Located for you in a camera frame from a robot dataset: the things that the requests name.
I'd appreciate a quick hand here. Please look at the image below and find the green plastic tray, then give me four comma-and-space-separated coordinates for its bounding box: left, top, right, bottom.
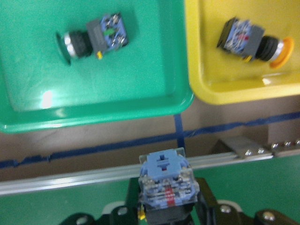
0, 0, 194, 134

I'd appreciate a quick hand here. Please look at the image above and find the green conveyor belt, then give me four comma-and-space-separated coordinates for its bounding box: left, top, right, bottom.
0, 144, 300, 225

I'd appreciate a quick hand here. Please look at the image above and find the yellow plastic tray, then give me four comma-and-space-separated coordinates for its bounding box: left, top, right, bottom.
184, 0, 300, 105

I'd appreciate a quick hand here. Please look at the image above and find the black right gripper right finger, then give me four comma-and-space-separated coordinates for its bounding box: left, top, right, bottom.
195, 178, 217, 225

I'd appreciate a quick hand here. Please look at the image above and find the green push button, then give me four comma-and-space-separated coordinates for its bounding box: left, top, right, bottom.
55, 13, 129, 65

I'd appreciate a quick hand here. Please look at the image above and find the yellow push button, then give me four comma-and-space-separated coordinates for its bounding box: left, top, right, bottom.
217, 17, 295, 69
138, 148, 200, 225

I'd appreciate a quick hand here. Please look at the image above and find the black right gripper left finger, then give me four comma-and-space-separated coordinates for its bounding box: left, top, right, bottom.
125, 178, 140, 225

